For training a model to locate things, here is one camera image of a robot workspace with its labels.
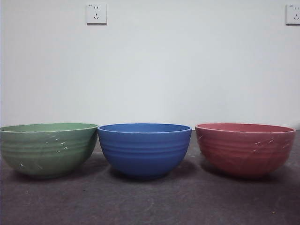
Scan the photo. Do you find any red ribbed bowl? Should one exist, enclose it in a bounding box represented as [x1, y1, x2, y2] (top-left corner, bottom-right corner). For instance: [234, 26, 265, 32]
[195, 122, 297, 180]

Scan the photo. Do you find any green ribbed bowl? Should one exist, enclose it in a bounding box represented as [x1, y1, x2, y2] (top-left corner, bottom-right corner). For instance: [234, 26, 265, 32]
[0, 123, 99, 180]

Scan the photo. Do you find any blue ribbed bowl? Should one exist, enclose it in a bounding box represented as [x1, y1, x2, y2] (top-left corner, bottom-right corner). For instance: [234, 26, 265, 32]
[97, 123, 193, 181]

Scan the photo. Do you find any white wall socket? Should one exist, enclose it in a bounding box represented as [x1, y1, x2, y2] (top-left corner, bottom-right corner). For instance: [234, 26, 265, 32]
[285, 4, 300, 26]
[86, 3, 108, 26]

